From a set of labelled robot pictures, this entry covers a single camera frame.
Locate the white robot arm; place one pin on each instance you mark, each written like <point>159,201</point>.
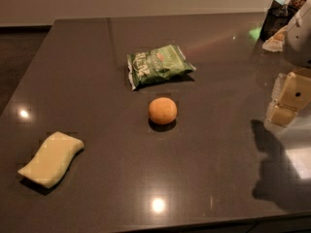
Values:
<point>297,45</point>

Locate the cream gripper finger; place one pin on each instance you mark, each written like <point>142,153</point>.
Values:
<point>278,115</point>
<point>293,90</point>

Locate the yellow sponge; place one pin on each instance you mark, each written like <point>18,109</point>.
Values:
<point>49,164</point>

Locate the green jalapeno chip bag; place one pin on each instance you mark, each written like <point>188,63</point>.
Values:
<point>157,66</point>

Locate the orange fruit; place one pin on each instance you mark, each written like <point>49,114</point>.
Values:
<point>162,111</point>

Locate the black snack bag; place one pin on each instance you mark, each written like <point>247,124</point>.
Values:
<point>275,20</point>

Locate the pale snack package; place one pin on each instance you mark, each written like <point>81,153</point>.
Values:
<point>276,42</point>

